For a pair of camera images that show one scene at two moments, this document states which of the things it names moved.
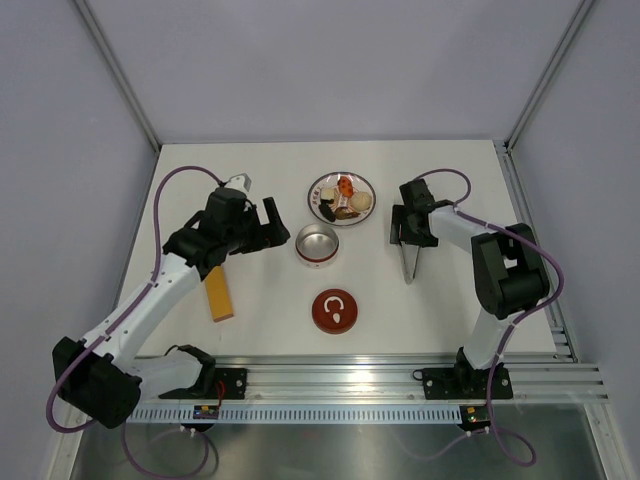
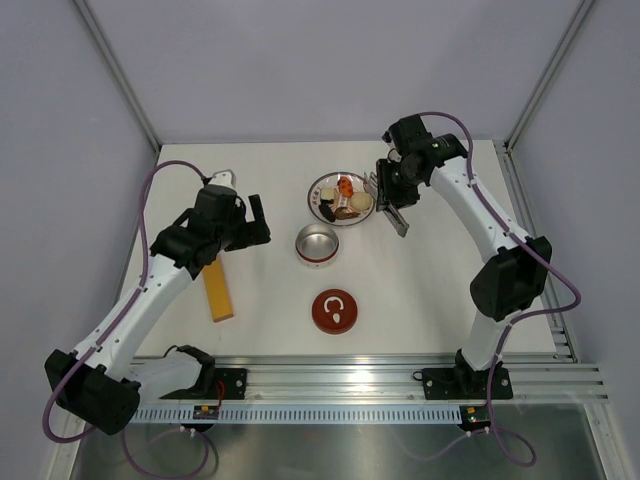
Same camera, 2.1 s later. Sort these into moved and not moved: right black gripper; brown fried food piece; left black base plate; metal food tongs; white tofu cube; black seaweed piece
Moved: right black gripper; metal food tongs
Not moved: white tofu cube; brown fried food piece; left black base plate; black seaweed piece
